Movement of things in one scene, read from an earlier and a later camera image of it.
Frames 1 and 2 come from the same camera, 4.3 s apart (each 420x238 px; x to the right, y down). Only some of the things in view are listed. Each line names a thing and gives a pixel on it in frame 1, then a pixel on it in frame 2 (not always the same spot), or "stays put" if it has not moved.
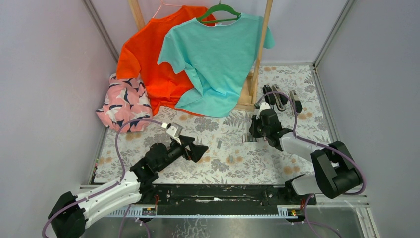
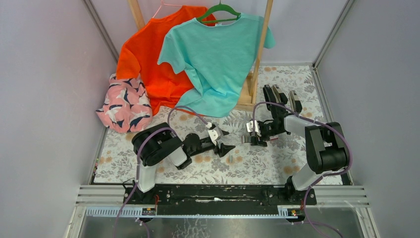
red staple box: (248, 138) stays put
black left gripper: (196, 151) → (222, 149)
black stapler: (270, 98) stays put
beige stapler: (295, 100) stays put
